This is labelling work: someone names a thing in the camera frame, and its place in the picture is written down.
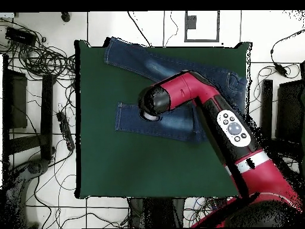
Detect blue denim jeans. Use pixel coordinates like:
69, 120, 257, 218
104, 36, 248, 144

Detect black flat box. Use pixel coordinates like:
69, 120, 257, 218
275, 79, 305, 144
2, 68, 29, 130

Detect dark green table cloth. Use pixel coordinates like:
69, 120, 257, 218
74, 40, 252, 200

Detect black power strip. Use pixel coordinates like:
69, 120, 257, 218
56, 111, 76, 151

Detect black upright bar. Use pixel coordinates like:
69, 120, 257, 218
39, 75, 55, 161
261, 79, 274, 134

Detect black power adapter box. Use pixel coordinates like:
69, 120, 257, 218
4, 26, 38, 47

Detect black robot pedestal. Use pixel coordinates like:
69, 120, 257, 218
127, 197, 186, 228

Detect thick black floor cable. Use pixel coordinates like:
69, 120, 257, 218
127, 10, 153, 48

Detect grey square floor frame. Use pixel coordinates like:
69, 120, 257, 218
184, 10, 220, 43

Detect thin black floor cable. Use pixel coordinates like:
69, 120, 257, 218
163, 10, 179, 48

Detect black cable tangle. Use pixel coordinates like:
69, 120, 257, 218
7, 35, 76, 81

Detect black cable with inline adapter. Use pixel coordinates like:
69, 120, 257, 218
270, 29, 305, 78

